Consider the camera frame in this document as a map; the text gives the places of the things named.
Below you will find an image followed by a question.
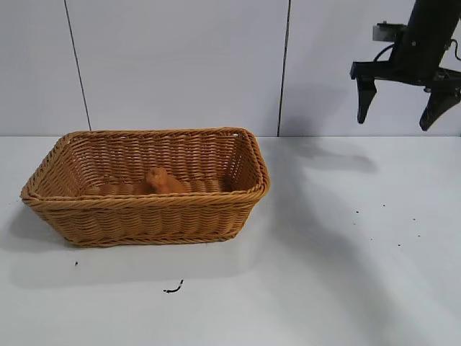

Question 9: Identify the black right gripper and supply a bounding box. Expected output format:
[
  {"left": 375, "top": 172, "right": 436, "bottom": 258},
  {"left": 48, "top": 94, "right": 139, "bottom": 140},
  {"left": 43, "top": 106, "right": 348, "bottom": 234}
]
[{"left": 350, "top": 30, "right": 461, "bottom": 132}]

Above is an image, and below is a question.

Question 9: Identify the brown woven wicker basket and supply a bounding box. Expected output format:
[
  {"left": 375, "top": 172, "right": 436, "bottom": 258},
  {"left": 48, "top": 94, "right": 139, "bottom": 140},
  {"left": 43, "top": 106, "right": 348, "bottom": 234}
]
[{"left": 20, "top": 125, "right": 272, "bottom": 249}]

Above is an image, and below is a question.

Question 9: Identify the small black debris piece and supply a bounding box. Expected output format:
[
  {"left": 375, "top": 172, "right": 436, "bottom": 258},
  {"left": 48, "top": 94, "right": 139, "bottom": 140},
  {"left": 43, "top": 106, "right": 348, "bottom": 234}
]
[{"left": 162, "top": 279, "right": 185, "bottom": 294}]

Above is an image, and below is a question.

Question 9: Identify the black camera cable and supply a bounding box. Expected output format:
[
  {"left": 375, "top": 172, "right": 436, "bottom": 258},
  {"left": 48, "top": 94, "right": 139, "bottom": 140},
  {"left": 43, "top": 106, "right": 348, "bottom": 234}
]
[{"left": 373, "top": 43, "right": 396, "bottom": 63}]

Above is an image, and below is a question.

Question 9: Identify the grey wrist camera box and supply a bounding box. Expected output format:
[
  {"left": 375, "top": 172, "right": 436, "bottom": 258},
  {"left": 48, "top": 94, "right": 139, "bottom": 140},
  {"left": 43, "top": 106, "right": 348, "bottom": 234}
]
[{"left": 372, "top": 22, "right": 407, "bottom": 43}]

